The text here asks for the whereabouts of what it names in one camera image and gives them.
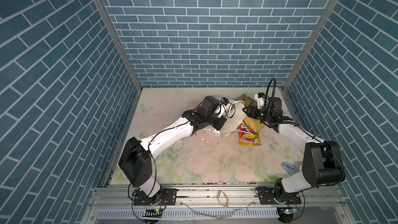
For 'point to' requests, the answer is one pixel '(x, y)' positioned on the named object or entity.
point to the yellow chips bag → (249, 101)
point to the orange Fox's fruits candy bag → (247, 137)
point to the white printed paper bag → (235, 115)
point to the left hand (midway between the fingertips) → (225, 119)
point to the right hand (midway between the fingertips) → (243, 107)
